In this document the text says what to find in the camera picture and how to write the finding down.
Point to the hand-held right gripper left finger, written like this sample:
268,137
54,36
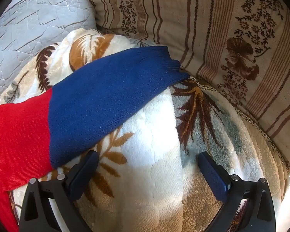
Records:
87,166

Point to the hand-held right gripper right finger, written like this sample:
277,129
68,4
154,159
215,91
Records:
211,171

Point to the red and blue knit sweater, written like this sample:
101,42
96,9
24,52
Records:
106,106

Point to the leaf print fleece blanket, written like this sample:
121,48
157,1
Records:
154,154

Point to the striped floral sofa cushion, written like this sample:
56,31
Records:
207,41

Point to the grey quilted pillow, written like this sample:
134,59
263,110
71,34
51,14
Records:
31,36

